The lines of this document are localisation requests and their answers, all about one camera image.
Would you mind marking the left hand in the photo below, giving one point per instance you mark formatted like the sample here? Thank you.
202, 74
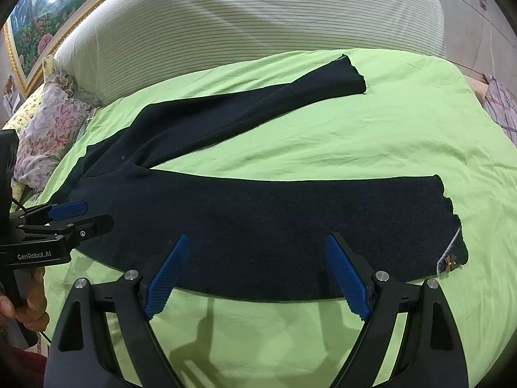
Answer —
33, 315

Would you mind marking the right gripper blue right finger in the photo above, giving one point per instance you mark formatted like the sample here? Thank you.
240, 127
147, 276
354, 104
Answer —
377, 301

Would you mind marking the black pants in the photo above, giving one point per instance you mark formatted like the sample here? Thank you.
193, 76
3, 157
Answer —
255, 240

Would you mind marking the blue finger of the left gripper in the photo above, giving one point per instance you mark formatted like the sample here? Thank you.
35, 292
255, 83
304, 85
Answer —
62, 212
85, 229

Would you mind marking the striped white headboard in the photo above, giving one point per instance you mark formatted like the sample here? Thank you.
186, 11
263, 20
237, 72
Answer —
127, 45

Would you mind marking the plaid cloth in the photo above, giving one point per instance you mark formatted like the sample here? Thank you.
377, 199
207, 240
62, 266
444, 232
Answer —
501, 107

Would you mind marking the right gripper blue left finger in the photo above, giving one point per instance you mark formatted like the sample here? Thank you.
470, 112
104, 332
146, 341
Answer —
135, 298

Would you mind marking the green bed sheet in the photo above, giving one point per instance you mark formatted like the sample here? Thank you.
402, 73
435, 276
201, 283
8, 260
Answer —
418, 117

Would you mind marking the yellow floral pillow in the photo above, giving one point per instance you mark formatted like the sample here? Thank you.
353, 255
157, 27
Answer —
26, 109

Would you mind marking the gold framed floral painting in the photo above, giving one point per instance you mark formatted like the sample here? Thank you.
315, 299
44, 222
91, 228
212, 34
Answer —
36, 28

